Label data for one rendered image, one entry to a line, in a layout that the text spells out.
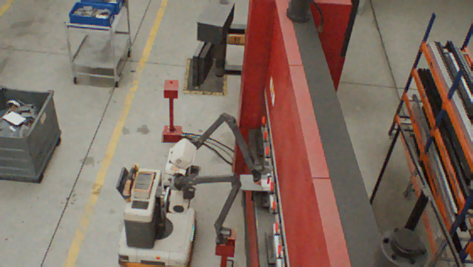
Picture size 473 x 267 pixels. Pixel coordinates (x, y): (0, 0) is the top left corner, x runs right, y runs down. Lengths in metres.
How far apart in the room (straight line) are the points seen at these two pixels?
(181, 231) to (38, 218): 1.53
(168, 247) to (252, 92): 1.66
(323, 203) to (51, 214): 3.58
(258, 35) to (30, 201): 2.97
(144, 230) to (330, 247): 2.45
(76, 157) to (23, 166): 0.67
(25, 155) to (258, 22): 2.77
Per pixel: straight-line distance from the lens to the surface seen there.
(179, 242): 4.85
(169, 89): 5.68
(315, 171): 2.74
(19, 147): 5.54
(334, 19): 4.49
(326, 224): 2.51
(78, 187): 5.78
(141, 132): 6.34
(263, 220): 4.29
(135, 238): 4.69
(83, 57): 7.15
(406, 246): 1.93
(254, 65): 4.63
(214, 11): 4.80
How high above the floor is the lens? 4.21
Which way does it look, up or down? 41 degrees down
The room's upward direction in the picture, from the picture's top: 6 degrees clockwise
